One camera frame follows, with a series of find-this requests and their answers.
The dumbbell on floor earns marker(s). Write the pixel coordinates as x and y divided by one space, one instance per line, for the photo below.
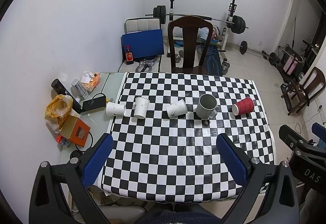
225 65

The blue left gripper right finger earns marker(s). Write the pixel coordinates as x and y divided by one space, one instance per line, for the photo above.
234 158

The black white checkered tablecloth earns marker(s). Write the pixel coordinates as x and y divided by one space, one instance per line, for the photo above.
175 159

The blue flat board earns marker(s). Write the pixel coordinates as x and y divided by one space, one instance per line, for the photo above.
143 44

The yellow plastic bag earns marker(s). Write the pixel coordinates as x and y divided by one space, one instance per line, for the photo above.
57 112

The black phone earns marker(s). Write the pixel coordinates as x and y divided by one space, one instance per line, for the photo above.
93 104

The dark bottle red label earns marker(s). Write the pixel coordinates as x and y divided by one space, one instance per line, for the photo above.
129 56

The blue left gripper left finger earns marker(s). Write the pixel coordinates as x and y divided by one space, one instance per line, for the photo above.
94 159

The white paper cup with scribble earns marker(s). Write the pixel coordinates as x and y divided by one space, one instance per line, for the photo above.
176 109

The white padded folding chair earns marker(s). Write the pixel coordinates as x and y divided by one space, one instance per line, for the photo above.
141 24

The black cylinder tube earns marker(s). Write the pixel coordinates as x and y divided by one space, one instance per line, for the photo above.
59 88

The orange tissue pack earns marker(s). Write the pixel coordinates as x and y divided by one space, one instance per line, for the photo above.
90 80

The orange box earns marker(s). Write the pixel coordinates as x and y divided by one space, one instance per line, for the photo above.
75 130

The white barbell rack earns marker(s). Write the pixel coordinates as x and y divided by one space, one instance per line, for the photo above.
231 11

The wooden chair at right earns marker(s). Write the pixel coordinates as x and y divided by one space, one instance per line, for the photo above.
297 96

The dark wooden chair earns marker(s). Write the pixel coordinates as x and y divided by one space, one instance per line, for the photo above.
190 26

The white paper cup middle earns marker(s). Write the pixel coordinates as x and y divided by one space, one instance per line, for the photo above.
141 107

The silver small box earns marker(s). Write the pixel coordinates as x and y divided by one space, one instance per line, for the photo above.
79 88

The white paper cup leftmost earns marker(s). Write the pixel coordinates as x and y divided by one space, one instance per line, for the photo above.
114 109

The red ribbed paper cup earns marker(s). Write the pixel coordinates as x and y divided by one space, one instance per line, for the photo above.
244 106

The small barbell on floor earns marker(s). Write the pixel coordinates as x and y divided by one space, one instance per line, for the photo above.
271 57

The grey ceramic mug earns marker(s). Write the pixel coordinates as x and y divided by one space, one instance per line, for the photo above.
207 107

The black round disc with cable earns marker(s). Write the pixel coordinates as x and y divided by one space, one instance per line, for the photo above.
78 152

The pink cart frame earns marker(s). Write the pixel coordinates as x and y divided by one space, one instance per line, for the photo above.
291 64

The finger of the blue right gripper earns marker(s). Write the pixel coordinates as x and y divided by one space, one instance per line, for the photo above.
319 131

